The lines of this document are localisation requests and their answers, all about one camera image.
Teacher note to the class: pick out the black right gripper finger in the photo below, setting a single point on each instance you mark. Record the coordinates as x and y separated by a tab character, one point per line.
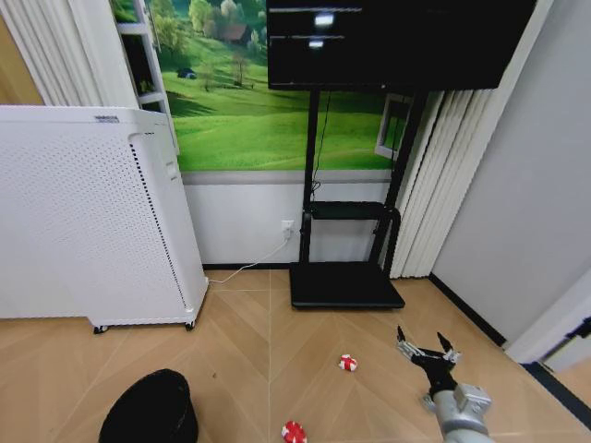
448	348
405	343

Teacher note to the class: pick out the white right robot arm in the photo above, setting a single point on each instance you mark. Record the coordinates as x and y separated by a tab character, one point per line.
459	413

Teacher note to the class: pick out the black television floor stand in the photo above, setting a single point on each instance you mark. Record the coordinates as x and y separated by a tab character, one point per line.
346	258

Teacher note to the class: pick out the black mesh trash bin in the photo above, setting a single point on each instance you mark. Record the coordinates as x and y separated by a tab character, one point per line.
150	408

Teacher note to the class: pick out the red white crumpled wrapper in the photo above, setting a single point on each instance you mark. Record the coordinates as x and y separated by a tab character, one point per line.
294	432
348	363

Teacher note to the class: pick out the white vertical blinds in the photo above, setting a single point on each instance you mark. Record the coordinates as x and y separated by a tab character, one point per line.
427	184
51	51

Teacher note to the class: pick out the black television screen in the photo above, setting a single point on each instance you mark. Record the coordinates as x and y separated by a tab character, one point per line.
392	44

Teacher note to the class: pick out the white air purifier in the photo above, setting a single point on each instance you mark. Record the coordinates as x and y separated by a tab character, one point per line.
92	214

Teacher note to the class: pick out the white wall socket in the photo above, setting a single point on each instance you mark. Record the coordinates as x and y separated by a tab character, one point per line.
287	227

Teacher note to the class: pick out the green meadow wall poster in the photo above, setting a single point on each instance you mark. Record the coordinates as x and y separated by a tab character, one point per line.
258	87

